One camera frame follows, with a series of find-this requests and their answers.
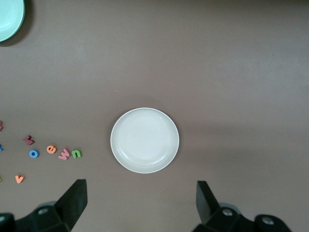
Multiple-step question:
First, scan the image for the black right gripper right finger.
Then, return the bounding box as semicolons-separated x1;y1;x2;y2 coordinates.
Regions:
193;180;294;232

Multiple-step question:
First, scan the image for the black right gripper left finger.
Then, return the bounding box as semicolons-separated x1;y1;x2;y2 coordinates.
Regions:
0;179;87;232

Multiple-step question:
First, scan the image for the pink foam letter w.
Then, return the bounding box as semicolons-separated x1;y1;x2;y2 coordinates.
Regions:
58;147;71;161

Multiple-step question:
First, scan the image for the beige brown plate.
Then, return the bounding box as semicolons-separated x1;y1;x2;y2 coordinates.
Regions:
110;107;180;174

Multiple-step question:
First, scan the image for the green plate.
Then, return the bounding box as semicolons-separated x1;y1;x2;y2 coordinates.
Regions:
0;0;26;42

